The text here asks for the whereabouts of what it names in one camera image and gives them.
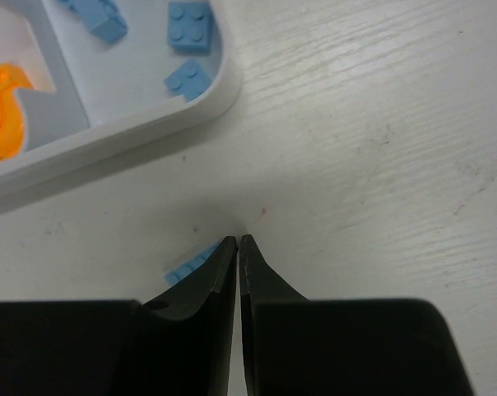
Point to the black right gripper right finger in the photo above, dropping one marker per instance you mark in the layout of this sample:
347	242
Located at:
296	346

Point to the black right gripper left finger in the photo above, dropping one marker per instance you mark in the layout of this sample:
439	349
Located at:
175	344

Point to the light blue lego pair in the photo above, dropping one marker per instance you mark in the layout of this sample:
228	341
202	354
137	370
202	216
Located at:
189	266

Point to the orange curved lego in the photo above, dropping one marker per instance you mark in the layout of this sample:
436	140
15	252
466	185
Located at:
12	121

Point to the light blue lego small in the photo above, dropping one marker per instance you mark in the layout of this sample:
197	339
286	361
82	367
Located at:
190	27

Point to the light blue lego brick side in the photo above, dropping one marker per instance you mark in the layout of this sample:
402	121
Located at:
101	18

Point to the white divided sorting tray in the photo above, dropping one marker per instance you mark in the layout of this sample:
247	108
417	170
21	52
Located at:
91	100

